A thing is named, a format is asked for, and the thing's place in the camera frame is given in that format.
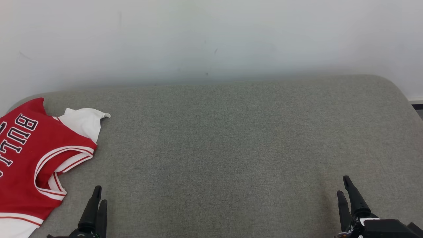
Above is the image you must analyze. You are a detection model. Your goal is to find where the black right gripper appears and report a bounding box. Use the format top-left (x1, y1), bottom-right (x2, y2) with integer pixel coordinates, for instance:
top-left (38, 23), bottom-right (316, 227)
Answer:
top-left (335, 175), bottom-right (380, 238)

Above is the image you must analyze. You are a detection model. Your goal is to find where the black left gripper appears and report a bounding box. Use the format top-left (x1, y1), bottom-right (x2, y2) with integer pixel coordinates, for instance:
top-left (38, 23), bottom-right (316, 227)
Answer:
top-left (46, 185), bottom-right (108, 238)

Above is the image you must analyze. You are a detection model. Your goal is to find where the red Bulls basketball jersey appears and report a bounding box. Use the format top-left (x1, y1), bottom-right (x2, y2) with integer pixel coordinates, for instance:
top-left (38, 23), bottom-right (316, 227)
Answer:
top-left (0, 97), bottom-right (111, 238)

